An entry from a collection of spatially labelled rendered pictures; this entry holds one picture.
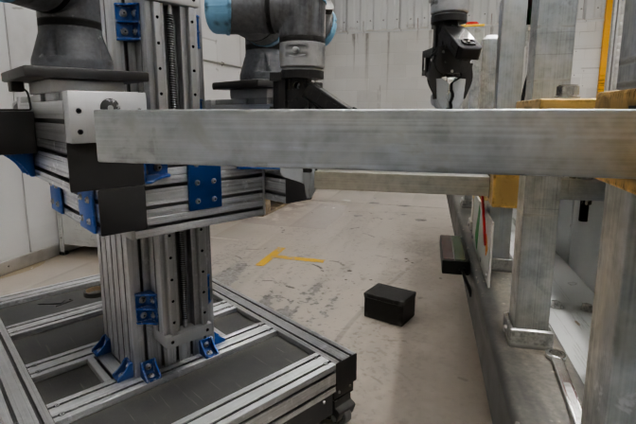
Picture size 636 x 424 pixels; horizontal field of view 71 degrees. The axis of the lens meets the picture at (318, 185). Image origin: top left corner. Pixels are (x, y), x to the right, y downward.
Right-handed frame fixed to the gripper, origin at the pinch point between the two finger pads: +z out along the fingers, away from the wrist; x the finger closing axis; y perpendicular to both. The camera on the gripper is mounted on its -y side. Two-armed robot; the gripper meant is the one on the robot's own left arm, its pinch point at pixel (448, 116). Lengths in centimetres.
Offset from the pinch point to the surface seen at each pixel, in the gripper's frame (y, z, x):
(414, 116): -69, -1, 30
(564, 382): -53, 24, 9
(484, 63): 1.6, -10.8, -7.8
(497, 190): -28.6, 10.2, 3.8
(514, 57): -22.5, -9.3, -0.8
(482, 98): 1.5, -3.7, -7.8
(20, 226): 196, 69, 189
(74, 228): 214, 76, 165
